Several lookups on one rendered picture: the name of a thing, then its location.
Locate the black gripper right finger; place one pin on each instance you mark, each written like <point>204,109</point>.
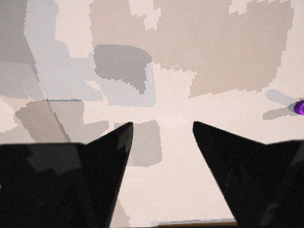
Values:
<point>252,176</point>

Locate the square board game track with arrows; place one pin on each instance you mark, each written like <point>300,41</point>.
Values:
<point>228,223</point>

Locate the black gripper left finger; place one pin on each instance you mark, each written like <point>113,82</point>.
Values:
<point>96,168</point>

